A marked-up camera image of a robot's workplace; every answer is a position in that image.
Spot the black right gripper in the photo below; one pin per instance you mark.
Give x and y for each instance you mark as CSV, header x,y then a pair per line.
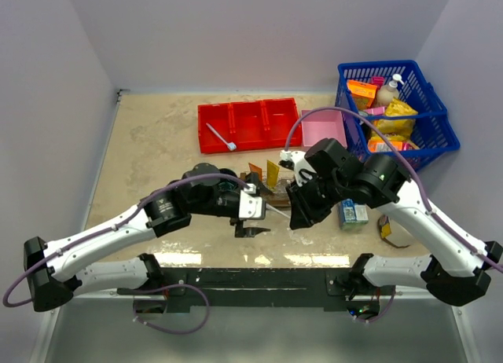
x,y
304,212

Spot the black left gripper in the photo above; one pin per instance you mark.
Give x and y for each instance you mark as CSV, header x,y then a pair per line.
x,y
240,230

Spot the orange toothpaste tube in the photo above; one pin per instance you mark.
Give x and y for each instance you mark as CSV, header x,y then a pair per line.
x,y
256,169

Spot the yellow toothpaste tube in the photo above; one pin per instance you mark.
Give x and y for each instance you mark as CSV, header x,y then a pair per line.
x,y
272,174

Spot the white toothbrush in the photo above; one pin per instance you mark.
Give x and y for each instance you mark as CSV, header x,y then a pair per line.
x,y
275,210

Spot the dark green mug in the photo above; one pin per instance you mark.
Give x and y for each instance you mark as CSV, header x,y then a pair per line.
x,y
226,184

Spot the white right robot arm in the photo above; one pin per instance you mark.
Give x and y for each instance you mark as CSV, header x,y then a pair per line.
x,y
455,270

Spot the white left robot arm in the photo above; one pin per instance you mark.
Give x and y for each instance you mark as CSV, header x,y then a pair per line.
x,y
60,270

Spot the oval wooden tray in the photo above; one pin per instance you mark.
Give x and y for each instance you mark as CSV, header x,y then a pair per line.
x,y
281,199

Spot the green blue carton box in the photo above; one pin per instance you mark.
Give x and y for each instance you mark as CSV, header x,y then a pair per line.
x,y
352,215

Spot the pink drawer box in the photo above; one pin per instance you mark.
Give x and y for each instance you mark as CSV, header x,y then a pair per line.
x,y
324,124

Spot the orange box lower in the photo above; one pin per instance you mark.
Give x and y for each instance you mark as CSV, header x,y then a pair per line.
x,y
378,145

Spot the red bin middle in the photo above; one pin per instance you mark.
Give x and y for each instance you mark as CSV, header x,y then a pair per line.
x,y
249,125

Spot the red bin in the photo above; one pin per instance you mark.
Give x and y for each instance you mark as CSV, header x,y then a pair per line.
x,y
221,118
249,125
281,114

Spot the red bin right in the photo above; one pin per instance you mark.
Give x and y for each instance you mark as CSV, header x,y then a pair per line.
x,y
281,114

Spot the red bin left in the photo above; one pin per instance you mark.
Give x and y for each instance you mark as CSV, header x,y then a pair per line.
x,y
221,118

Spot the yellow chips bag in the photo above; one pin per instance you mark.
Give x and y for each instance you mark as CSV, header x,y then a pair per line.
x,y
399,120

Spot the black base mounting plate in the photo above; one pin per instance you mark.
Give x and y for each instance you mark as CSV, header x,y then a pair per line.
x,y
329,289

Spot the orange snack box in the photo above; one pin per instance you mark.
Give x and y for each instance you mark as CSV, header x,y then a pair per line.
x,y
363,93

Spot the beige pump soap bottle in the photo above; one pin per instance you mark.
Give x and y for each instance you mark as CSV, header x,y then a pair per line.
x,y
388,92

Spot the blue plastic basket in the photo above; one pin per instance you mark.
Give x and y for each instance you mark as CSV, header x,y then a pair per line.
x,y
432,132

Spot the pink small package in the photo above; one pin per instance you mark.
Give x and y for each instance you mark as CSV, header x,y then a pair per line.
x,y
378,81

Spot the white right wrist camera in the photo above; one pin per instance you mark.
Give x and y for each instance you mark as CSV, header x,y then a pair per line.
x,y
296,162

